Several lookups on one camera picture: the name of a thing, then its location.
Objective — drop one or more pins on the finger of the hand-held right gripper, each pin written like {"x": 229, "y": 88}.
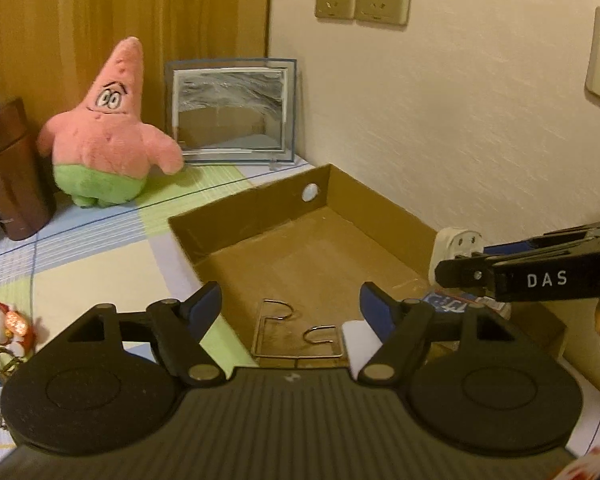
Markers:
{"x": 465, "y": 272}
{"x": 510, "y": 247}

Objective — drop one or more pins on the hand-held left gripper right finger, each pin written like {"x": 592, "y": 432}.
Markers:
{"x": 375, "y": 310}

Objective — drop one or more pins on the blue and clear card pack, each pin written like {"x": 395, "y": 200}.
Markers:
{"x": 447, "y": 302}

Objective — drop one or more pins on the brown cardboard box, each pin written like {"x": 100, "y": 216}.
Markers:
{"x": 305, "y": 250}

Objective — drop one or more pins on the wooden wall panel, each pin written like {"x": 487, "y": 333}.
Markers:
{"x": 55, "y": 10}

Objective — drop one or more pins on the brown metal canister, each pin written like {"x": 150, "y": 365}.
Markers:
{"x": 15, "y": 175}

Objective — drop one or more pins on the checked tablecloth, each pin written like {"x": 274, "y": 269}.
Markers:
{"x": 95, "y": 260}

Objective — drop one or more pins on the framed sand picture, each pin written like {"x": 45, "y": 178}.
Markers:
{"x": 230, "y": 110}

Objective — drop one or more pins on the red and white cloth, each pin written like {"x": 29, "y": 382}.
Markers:
{"x": 592, "y": 465}

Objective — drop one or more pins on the white plug adapter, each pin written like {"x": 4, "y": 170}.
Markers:
{"x": 455, "y": 245}

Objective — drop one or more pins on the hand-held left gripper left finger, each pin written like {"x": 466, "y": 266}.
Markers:
{"x": 205, "y": 305}

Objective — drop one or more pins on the pink starfish plush toy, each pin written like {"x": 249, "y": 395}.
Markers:
{"x": 110, "y": 135}

